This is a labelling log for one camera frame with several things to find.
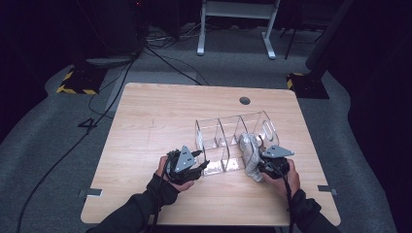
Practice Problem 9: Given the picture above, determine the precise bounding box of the right hand-held gripper cable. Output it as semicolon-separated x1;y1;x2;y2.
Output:
275;164;295;233

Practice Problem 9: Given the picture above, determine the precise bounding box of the dark tripod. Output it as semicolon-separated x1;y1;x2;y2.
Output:
280;27;325;61

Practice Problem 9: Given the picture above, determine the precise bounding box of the person's left hand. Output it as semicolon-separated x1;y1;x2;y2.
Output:
154;155;195;192

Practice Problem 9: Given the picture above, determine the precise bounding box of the thin black floor cable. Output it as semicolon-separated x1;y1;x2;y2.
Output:
144;43;210;86

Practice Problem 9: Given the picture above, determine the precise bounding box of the clear acrylic organizer box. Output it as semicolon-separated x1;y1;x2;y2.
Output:
193;110;280;177

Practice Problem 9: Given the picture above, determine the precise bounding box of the person's right hand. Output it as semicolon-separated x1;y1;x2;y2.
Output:
261;158;300;198

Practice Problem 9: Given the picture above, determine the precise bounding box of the left hand-held gripper cable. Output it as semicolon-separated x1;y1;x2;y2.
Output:
152;150;179;233

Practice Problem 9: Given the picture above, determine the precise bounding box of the grey tape strip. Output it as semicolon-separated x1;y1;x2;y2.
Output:
317;184;339;196
78;187;104;198

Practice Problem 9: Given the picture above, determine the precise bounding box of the grey striped cloth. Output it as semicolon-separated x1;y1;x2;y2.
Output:
238;132;266;183

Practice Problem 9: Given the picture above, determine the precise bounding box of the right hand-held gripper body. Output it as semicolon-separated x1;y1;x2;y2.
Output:
261;145;295;180

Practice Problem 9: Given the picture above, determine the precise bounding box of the long black floor cable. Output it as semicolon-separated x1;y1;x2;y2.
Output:
16;59;137;233

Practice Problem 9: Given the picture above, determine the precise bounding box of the black yellow striped stand base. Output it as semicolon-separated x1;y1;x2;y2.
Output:
286;72;329;100
56;66;108;95

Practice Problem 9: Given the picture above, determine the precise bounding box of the dark slanted stand pole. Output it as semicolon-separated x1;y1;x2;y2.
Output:
305;0;356;82

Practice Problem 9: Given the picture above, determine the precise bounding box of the grey flat stand foot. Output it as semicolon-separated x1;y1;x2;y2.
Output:
86;56;134;69

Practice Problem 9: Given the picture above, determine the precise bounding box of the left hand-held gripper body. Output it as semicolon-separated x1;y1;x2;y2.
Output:
166;145;203;185

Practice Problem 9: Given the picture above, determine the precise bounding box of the white desk frame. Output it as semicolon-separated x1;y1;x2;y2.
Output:
196;0;281;60

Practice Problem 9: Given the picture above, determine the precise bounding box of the hand-held gripper cable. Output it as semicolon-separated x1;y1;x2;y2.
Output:
275;164;295;233
152;150;179;233

